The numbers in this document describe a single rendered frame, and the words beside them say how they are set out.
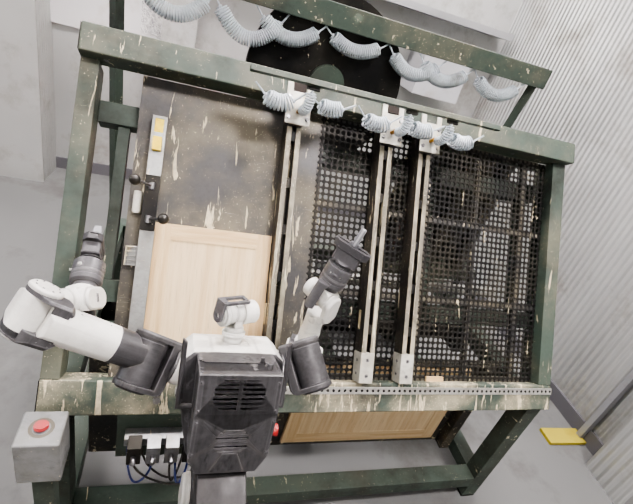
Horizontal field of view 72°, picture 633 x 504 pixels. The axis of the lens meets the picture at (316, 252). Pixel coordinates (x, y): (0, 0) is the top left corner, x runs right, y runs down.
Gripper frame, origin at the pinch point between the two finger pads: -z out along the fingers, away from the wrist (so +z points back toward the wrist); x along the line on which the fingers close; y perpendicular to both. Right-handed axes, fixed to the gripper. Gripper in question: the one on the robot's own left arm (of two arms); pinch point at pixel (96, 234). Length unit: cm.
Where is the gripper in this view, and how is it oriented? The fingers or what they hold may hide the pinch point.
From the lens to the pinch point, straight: 152.1
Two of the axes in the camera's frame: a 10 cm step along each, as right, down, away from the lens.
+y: 9.4, 1.1, 3.2
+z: 1.0, 8.3, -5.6
